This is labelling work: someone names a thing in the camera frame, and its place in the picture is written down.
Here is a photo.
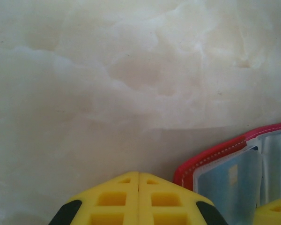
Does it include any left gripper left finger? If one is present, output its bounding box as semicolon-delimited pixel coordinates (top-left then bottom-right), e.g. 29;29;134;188
48;171;140;225

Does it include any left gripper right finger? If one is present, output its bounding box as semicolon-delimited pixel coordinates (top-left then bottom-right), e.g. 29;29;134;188
138;171;229;225

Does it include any red card holder wallet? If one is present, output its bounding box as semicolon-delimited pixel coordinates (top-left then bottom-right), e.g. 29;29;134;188
173;120;281;225

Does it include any blue credit card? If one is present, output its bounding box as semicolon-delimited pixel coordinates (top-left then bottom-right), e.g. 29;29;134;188
196;145;263;225

